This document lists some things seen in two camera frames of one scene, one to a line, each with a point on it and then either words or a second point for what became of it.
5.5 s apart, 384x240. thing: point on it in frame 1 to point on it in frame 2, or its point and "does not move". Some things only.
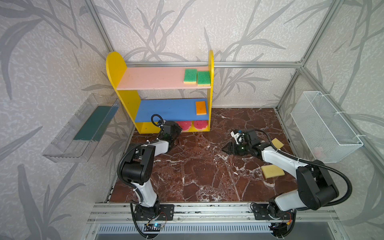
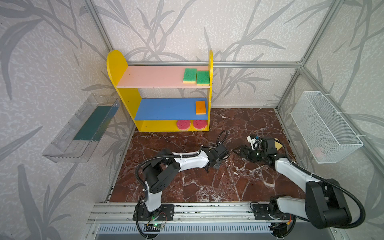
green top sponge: [190, 76] does not move
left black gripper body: [175, 127] to [220, 151]
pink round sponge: [201, 124] does not move
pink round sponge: [184, 125] does not move
